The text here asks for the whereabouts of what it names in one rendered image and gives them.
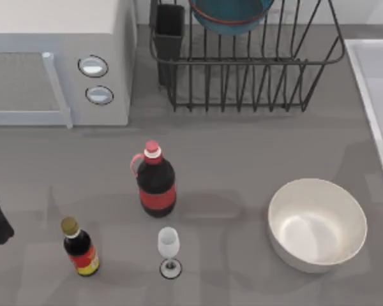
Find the small dark bottle yellow label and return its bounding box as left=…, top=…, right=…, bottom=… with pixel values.
left=61, top=217, right=101, bottom=277

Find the dark bottle with red label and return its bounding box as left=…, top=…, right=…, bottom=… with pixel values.
left=130, top=140, right=177, bottom=219

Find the black wire dish rack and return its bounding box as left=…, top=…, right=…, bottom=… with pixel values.
left=149, top=0, right=345, bottom=113

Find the pale microwave oven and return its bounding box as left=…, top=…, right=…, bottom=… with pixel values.
left=0, top=0, right=138, bottom=128

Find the clear wine glass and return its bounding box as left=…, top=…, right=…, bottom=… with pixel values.
left=157, top=226, right=183, bottom=280

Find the blue bowl with red rim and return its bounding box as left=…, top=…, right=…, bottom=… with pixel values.
left=188, top=0, right=274, bottom=35

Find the microwave door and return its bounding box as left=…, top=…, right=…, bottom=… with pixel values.
left=0, top=52, right=73, bottom=129

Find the white bowl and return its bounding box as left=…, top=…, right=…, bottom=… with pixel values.
left=267, top=178, right=368, bottom=273

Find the black cutlery holder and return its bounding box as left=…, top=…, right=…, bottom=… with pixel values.
left=153, top=3, right=186, bottom=87

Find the microwave knob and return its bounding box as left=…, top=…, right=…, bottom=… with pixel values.
left=77, top=55, right=109, bottom=78
left=85, top=85, right=114, bottom=105

